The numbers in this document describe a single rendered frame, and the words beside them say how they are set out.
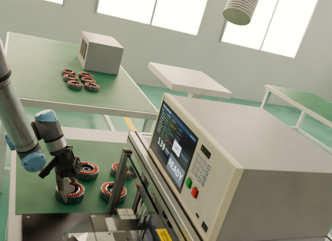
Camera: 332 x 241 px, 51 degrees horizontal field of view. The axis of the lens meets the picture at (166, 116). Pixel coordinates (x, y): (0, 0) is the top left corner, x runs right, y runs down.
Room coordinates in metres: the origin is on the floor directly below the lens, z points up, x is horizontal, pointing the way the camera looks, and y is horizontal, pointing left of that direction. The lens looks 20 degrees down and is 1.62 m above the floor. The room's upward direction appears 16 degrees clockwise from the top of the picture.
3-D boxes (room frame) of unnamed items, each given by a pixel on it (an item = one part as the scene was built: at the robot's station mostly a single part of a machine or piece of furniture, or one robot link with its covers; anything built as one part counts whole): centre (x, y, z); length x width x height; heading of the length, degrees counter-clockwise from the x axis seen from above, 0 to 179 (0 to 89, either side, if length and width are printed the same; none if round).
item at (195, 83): (1.88, -0.06, 0.98); 0.37 x 0.35 x 0.46; 27
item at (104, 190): (1.27, 0.13, 0.77); 0.11 x 0.11 x 0.04
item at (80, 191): (1.19, 0.29, 0.77); 0.11 x 0.11 x 0.04
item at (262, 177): (0.94, -0.24, 1.22); 0.44 x 0.39 x 0.20; 27
